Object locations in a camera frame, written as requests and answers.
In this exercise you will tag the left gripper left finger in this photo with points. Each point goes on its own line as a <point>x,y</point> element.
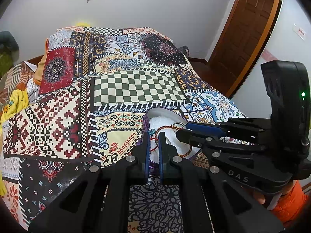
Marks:
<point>97,201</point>

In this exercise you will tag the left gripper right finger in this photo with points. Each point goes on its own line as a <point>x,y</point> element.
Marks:
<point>210,200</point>

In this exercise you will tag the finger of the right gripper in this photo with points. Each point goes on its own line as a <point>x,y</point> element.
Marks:
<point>201,139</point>
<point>204,127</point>

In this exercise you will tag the purple heart-shaped jewelry box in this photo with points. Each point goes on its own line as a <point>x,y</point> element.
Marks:
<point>157,120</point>

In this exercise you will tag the right hand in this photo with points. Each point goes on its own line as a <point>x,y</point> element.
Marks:
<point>259,197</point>

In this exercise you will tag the grey backpack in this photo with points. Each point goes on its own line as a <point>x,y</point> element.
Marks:
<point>184,50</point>

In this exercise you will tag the brown wooden door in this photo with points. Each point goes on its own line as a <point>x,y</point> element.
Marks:
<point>240,42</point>

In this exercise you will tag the white sliding wardrobe door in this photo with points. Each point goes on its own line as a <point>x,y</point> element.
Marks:
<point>289,41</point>

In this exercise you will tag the colourful patchwork bedspread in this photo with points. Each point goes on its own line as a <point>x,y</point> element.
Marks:
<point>87,100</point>

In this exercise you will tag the yellow garment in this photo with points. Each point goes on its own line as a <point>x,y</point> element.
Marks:
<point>17,102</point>

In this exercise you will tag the striped patterned blanket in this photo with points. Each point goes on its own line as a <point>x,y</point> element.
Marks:
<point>15,79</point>

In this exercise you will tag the yellow round object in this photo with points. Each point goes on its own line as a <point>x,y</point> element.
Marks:
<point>82,24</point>

